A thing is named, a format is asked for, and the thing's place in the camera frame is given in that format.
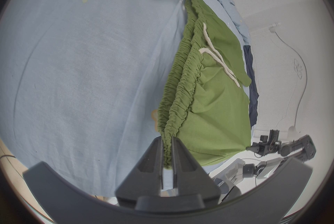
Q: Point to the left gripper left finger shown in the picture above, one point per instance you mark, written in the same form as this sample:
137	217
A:
148	165

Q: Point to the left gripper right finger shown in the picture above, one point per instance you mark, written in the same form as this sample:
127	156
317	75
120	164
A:
187	168

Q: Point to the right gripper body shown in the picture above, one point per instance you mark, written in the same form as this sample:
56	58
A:
268	150

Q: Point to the green shorts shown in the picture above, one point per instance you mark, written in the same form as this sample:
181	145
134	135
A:
214	113

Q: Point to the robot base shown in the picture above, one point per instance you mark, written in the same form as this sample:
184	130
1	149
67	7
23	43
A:
232	173

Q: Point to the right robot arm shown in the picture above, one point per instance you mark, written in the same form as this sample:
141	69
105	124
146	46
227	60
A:
302	146

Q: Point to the dark blue garment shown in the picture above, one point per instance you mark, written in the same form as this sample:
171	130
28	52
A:
251	103

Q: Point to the pale blue quilt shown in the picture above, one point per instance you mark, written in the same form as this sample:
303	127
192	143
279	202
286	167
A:
229	14

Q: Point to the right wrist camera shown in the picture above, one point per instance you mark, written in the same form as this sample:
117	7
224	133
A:
274	135

